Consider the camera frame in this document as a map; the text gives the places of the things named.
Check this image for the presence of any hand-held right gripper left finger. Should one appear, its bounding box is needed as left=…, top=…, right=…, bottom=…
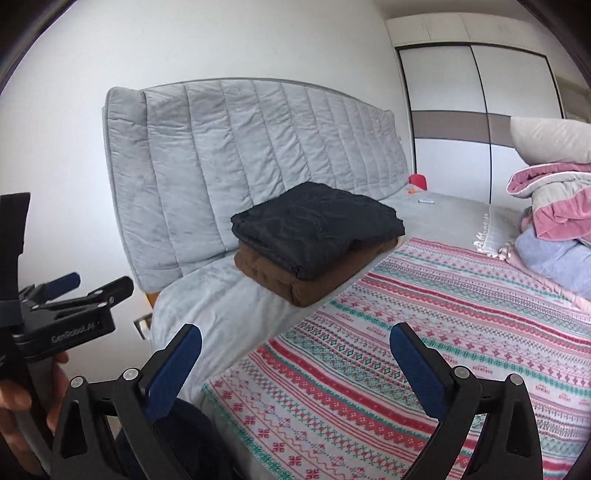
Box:
left=48, top=323, right=204, bottom=480

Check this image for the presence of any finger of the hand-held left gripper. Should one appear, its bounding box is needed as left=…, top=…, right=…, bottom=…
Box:
left=27, top=271, right=81, bottom=306
left=33, top=276, right=136, bottom=317

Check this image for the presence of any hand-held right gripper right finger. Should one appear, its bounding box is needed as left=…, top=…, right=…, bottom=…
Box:
left=389, top=322, right=544, bottom=480

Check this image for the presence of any black padded jacket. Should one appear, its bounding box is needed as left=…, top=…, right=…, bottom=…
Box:
left=230, top=181, right=407, bottom=281

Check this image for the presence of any person's left hand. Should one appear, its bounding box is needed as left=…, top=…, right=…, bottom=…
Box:
left=0, top=352, right=70, bottom=476

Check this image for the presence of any dark blue cloth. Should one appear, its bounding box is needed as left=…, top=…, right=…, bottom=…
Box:
left=113, top=397, right=243, bottom=480

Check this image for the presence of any pink teal patterned blanket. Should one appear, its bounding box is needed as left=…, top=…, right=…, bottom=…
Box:
left=201, top=203, right=591, bottom=480

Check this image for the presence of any brown folded garment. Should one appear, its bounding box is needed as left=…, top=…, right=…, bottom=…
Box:
left=233, top=236, right=400, bottom=308

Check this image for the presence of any light blue fleece blanket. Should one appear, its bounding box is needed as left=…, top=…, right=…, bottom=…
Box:
left=513, top=208, right=591, bottom=301

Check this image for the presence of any grey quilted headboard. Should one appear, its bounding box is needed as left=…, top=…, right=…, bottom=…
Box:
left=102, top=79, right=414, bottom=292

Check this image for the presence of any white sliding door wardrobe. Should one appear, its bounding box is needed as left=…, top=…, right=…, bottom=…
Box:
left=385, top=18, right=591, bottom=204

